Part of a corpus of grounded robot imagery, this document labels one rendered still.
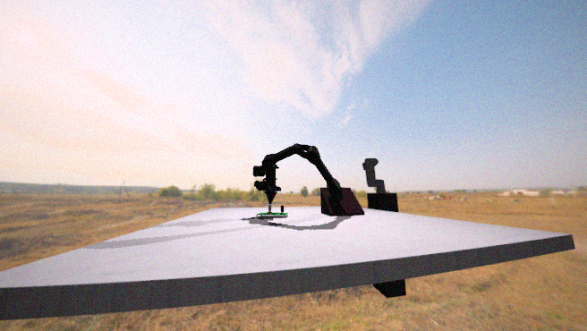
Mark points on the green circuit board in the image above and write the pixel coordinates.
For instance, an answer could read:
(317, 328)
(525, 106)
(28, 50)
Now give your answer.
(273, 214)

